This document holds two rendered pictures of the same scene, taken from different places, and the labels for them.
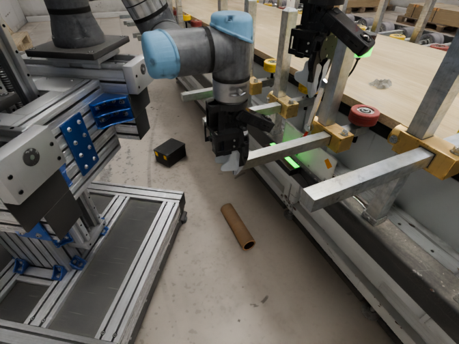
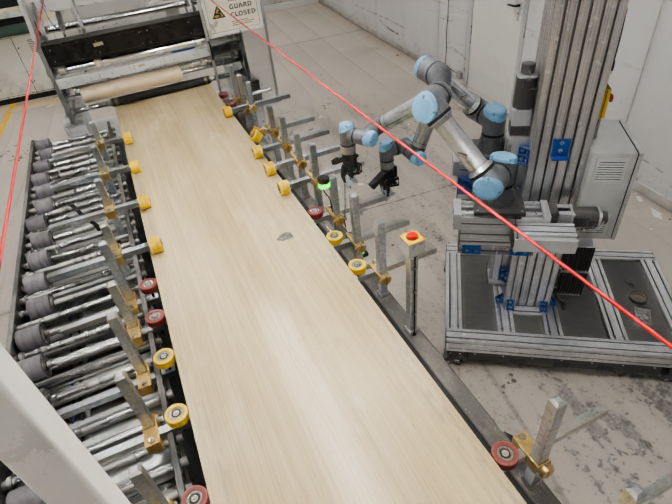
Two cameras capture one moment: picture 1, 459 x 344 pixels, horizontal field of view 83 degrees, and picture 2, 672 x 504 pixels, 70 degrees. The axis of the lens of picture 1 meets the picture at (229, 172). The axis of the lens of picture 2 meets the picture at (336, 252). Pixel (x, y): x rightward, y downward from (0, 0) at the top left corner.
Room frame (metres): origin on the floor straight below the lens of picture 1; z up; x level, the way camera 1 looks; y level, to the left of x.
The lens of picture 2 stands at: (2.80, -0.14, 2.33)
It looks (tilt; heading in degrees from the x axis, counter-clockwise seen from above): 39 degrees down; 185
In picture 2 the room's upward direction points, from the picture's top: 7 degrees counter-clockwise
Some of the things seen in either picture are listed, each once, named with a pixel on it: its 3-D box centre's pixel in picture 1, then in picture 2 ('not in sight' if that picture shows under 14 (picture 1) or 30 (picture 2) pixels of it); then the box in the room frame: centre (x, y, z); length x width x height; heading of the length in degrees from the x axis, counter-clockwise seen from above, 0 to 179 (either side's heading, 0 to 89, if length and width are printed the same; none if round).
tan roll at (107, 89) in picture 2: not in sight; (157, 77); (-1.22, -1.77, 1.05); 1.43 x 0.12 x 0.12; 115
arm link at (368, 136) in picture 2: not in sight; (366, 136); (0.67, -0.10, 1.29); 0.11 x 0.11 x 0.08; 57
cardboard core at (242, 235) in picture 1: (237, 225); not in sight; (0.96, -0.04, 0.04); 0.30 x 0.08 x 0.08; 25
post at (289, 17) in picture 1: (280, 85); (356, 235); (0.92, -0.18, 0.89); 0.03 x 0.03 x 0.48; 25
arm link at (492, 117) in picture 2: not in sight; (493, 118); (0.41, 0.56, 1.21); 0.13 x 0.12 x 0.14; 23
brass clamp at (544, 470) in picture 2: not in sight; (532, 455); (2.03, 0.33, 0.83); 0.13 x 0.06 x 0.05; 25
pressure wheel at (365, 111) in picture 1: (359, 125); (316, 218); (0.69, -0.40, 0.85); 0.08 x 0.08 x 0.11
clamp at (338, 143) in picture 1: (329, 132); (334, 215); (0.67, -0.30, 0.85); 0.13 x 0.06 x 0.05; 25
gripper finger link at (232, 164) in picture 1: (231, 165); not in sight; (0.50, 0.00, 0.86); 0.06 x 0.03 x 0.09; 115
